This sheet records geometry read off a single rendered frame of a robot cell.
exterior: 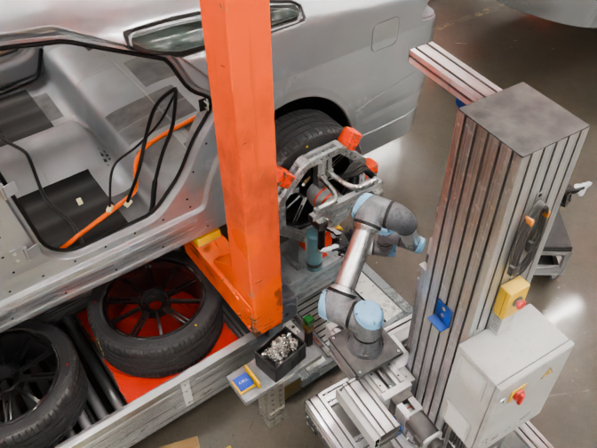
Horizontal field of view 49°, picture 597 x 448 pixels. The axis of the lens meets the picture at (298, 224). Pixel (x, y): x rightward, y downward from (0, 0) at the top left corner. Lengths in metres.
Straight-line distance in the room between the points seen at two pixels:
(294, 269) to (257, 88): 1.76
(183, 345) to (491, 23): 4.56
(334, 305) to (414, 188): 2.17
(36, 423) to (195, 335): 0.77
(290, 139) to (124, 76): 1.21
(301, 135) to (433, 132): 2.18
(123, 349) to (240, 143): 1.33
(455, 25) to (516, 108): 4.67
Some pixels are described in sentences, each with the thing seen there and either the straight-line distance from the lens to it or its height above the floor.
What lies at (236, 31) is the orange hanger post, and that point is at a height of 2.10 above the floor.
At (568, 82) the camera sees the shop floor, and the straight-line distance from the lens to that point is 6.03.
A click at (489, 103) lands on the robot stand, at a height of 2.03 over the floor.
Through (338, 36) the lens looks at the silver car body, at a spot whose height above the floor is 1.55.
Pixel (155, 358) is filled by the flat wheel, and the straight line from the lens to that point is 3.25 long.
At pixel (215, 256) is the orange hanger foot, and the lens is 3.28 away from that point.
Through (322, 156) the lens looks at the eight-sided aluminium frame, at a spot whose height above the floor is 1.12.
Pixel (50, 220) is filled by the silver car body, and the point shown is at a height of 0.80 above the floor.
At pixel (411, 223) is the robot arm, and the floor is 1.23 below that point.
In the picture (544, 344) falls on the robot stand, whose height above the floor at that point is 1.23.
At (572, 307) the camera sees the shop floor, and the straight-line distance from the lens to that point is 4.21.
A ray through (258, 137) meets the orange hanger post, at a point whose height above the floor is 1.67.
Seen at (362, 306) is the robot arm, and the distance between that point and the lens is 2.60.
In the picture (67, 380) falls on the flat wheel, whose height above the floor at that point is 0.50.
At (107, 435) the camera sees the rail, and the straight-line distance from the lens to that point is 3.24.
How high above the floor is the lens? 3.11
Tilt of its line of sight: 46 degrees down
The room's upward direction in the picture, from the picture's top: 1 degrees counter-clockwise
